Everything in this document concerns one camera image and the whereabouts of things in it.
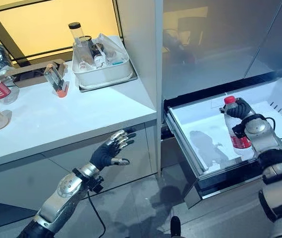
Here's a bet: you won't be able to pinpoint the brown cardboard box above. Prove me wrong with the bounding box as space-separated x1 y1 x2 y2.
5 59 68 88

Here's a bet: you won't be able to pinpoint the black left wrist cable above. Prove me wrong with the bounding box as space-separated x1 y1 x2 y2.
87 184 107 238

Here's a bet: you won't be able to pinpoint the white freezer drawer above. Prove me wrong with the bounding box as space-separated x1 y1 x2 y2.
164 77 282 199

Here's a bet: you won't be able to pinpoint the silver refrigerator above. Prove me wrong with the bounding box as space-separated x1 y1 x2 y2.
115 0 282 209

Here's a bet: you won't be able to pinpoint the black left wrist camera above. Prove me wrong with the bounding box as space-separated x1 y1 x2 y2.
88 175 105 193

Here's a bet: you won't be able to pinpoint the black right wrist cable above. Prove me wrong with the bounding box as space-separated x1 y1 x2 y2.
263 116 282 140

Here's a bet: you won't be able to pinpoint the clear jar black lid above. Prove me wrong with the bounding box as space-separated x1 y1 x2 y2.
68 22 87 44

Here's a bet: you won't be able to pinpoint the clear plastic bags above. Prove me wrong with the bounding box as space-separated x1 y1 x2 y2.
98 33 129 66

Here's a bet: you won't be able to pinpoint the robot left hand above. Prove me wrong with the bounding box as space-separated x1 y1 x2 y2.
90 129 137 172

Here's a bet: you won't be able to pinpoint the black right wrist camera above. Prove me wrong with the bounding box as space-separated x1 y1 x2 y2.
231 123 246 139

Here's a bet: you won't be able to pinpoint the water bottle red cap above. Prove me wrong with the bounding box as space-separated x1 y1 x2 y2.
223 95 253 160

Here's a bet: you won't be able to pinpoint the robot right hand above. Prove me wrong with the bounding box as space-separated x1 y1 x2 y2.
220 98 257 121

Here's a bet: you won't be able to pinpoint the white counter cabinet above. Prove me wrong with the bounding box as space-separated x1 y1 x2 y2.
0 34 159 210

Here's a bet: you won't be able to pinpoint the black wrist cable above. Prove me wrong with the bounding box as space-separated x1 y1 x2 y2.
87 184 107 238
263 116 282 140

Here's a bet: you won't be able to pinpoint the grey tray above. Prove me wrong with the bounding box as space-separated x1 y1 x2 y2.
78 73 139 93

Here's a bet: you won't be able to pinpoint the black window frame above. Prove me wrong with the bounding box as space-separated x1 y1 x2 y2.
0 0 123 65

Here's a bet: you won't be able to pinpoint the clear bottle orange base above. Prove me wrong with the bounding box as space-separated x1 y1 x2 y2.
43 63 70 98

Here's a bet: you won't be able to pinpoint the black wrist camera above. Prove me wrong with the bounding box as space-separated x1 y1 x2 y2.
88 175 105 193
231 123 246 139

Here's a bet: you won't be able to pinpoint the white plastic bin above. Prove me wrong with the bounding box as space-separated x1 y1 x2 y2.
71 34 131 87

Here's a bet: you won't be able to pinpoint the robot body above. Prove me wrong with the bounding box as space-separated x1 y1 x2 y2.
169 215 181 238

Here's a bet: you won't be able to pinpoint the dark glass bottle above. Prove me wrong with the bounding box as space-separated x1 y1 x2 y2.
91 43 105 68

